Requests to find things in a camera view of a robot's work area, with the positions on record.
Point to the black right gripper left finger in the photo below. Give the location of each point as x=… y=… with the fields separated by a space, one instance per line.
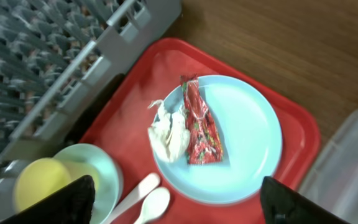
x=72 y=204

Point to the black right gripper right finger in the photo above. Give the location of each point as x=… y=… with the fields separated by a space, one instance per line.
x=282 y=205

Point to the yellow plastic cup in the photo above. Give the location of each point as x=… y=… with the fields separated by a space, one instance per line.
x=37 y=181

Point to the light blue small bowl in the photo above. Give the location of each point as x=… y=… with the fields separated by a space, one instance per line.
x=87 y=159

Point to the red snack wrapper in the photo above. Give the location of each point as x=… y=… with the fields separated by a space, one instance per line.
x=205 y=146

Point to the white napkin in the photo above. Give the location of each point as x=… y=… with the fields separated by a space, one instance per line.
x=169 y=137

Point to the clear plastic waste bin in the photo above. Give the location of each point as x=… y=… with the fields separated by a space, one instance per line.
x=332 y=181

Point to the grey plastic dishwasher rack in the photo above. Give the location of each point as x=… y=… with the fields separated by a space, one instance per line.
x=56 y=57

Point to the light blue plate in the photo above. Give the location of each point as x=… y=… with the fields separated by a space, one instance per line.
x=252 y=141

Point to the white plastic fork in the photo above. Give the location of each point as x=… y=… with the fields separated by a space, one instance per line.
x=144 y=187

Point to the white plastic spoon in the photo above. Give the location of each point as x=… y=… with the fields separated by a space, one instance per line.
x=154 y=205

